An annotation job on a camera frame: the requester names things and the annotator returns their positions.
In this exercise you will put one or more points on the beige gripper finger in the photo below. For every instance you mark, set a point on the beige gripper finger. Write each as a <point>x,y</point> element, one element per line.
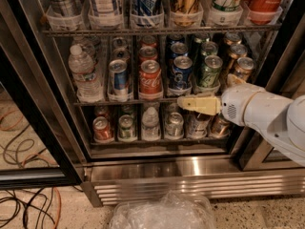
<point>233,80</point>
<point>207,105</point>

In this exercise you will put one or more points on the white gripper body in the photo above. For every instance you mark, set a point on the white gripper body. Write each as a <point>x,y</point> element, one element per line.
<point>234,105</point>

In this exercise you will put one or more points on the green soda can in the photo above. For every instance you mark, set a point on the green soda can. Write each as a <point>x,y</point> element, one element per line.
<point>209,71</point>
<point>208,48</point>
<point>197,40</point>

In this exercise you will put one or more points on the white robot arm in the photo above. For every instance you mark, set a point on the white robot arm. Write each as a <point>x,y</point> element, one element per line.
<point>278,119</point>

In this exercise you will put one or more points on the front gold can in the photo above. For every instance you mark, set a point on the front gold can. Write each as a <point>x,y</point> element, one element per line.
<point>243,68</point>

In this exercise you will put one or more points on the bottom shelf gold can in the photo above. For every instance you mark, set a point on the bottom shelf gold can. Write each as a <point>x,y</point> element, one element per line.
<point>220,126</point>

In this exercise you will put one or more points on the bottom shelf tea bottle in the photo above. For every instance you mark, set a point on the bottom shelf tea bottle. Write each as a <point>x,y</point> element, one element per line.
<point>197,126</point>

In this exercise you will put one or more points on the bottom shelf silver can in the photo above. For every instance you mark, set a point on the bottom shelf silver can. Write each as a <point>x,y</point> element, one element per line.
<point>174,125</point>

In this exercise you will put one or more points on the front blue pepsi can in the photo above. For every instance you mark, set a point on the front blue pepsi can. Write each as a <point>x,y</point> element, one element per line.
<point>180,73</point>

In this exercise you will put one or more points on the blue pepsi can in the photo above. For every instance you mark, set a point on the blue pepsi can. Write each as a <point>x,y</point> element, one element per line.
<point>178,49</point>
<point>180,73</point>
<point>174,38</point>

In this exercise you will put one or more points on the front red cola can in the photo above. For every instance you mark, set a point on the front red cola can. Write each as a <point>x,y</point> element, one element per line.
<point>150,77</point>

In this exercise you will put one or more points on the red cola can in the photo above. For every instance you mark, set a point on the red cola can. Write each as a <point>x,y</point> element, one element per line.
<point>150,77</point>
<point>148,40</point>
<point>147,53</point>

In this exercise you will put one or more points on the bottom shelf water bottle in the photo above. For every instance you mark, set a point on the bottom shelf water bottle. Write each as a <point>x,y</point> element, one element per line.
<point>150,129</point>

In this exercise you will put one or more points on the bottom shelf green can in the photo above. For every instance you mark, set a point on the bottom shelf green can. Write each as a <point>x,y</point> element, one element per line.
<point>126,127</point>

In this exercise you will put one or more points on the front silver blue can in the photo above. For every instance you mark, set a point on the front silver blue can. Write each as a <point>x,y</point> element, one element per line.
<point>119,76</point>

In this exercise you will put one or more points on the stainless steel fridge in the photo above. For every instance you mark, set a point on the stainless steel fridge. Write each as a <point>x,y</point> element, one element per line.
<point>239,166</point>

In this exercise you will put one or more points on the bottom shelf red can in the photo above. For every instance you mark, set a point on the bottom shelf red can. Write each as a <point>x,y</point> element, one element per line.
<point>102,129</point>

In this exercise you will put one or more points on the open glass fridge door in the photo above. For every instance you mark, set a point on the open glass fridge door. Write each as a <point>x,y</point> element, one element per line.
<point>34,72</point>

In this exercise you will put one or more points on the clear plastic wrap bundle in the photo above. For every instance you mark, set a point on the clear plastic wrap bundle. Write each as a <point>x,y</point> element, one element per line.
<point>172,211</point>

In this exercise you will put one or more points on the front clear water bottle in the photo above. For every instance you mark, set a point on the front clear water bottle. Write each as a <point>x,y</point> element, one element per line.
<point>85,76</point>

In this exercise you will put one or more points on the clear water bottle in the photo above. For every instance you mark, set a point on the clear water bottle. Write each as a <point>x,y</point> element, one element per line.
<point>87,46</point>
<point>85,76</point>

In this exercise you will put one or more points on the rear clear water bottle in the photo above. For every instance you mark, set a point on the rear clear water bottle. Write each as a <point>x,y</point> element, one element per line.
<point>87,46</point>

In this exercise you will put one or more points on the middle wire shelf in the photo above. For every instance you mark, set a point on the middle wire shelf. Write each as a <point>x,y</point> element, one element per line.
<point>139,101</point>

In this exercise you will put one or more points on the wire shelf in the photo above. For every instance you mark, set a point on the wire shelf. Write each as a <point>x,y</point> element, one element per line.
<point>160,31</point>
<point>139,101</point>

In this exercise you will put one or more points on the top wire shelf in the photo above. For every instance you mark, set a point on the top wire shelf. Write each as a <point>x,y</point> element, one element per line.
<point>160,31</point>

